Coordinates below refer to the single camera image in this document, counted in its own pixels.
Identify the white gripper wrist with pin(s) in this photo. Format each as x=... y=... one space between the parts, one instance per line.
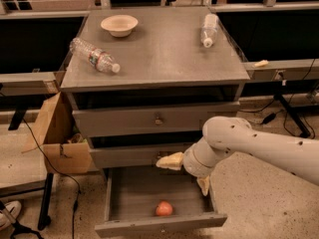
x=192 y=162

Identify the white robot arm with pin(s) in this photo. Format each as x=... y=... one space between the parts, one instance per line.
x=224 y=136

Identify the grey top drawer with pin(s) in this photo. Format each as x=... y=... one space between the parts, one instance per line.
x=152 y=119

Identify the grey open bottom drawer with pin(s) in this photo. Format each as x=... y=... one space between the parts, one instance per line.
x=133 y=194

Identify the grey middle drawer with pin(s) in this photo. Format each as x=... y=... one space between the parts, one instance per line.
x=138 y=155

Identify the grey wooden drawer cabinet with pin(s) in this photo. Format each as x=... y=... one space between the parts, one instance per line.
x=163 y=63

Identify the black table leg right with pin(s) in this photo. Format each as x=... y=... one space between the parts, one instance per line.
x=293 y=114

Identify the black table leg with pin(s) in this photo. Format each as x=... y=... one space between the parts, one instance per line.
x=44 y=218
x=293 y=114

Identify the brown cardboard box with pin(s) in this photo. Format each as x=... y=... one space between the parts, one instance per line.
x=53 y=131

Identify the small yellow foam piece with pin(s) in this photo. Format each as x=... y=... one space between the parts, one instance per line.
x=260 y=64

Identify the labelled clear plastic bottle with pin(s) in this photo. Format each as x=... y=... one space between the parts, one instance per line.
x=94 y=56

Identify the clear plastic bottle white cap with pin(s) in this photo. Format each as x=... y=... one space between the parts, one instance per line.
x=209 y=30

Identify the black table leg left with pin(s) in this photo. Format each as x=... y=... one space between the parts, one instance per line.
x=44 y=218

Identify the beige bowl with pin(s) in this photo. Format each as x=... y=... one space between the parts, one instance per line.
x=120 y=25

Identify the black tripod stand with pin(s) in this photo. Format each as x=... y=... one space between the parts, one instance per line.
x=18 y=228

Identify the white sneaker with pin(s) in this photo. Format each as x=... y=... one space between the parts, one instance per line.
x=14 y=208

